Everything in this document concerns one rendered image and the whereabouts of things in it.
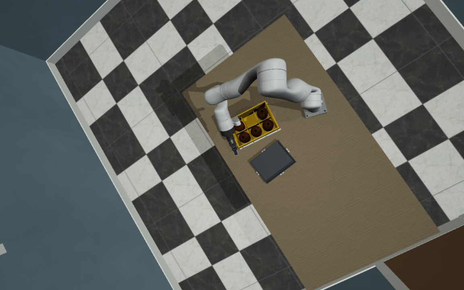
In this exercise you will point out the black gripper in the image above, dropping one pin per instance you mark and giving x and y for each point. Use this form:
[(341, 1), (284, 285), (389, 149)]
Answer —
[(230, 138)]

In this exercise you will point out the yellow bottle crate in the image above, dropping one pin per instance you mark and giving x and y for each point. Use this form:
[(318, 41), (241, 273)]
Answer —
[(250, 120)]

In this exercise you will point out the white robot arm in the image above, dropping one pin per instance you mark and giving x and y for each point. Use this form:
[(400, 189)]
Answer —
[(271, 82)]

